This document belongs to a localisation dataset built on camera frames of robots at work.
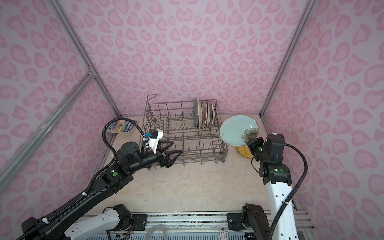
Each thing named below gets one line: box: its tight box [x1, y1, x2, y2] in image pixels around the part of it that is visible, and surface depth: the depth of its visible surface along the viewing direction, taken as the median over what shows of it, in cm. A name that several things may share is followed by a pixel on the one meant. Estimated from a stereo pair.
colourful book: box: [107, 119, 138, 136], surface depth 112 cm
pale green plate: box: [219, 115, 259, 147], surface depth 80 cm
